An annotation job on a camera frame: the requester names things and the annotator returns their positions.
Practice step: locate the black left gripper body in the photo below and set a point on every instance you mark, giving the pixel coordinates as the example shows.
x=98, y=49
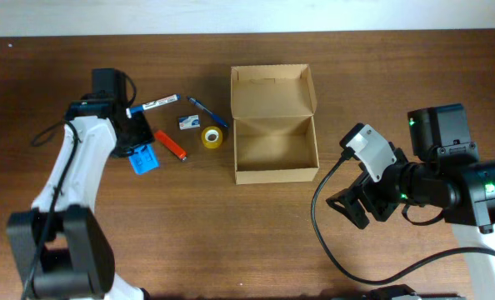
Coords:
x=135, y=136

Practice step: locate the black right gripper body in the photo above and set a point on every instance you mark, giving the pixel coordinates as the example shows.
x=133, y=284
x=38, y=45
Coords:
x=375, y=199

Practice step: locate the orange black stapler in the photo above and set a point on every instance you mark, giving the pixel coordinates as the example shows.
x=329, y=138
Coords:
x=172, y=146

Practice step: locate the blue plastic tray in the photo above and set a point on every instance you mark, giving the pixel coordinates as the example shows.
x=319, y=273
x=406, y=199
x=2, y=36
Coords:
x=144, y=159

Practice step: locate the blue ballpoint pen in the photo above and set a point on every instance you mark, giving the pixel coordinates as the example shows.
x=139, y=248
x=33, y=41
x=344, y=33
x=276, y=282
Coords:
x=213, y=115

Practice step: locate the yellow clear tape roll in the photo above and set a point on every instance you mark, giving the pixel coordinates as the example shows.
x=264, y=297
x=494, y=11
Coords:
x=212, y=137

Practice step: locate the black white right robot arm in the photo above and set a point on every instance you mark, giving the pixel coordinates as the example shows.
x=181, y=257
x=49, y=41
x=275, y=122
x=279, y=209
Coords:
x=448, y=175

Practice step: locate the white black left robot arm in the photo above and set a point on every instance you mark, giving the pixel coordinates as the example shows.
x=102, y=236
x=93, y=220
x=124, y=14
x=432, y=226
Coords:
x=58, y=246

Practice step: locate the blue white whiteboard marker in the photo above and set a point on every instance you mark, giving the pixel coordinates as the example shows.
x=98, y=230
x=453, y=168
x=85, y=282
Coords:
x=151, y=105

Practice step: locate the open cardboard box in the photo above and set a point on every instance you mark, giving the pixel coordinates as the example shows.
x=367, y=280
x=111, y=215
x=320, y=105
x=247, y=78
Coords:
x=274, y=135

